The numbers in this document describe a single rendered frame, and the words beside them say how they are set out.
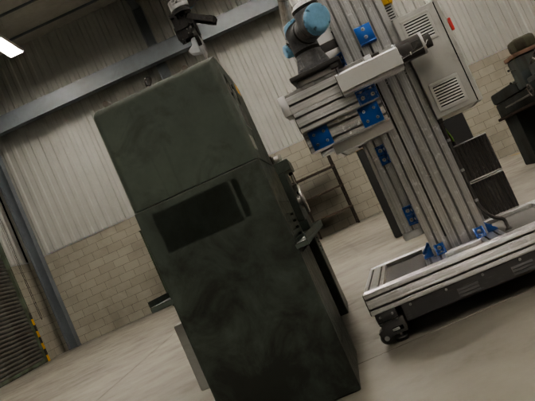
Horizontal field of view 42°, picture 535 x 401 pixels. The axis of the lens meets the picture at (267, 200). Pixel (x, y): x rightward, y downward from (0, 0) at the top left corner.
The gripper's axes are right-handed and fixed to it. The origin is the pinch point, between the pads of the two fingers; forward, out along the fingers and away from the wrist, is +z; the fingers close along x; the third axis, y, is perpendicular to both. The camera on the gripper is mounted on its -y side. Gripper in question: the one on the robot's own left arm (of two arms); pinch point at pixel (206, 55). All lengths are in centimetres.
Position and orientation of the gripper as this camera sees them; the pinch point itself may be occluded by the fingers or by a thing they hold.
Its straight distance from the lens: 271.7
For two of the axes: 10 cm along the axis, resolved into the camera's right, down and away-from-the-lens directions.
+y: -9.1, 4.1, 1.1
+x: -1.2, 0.0, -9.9
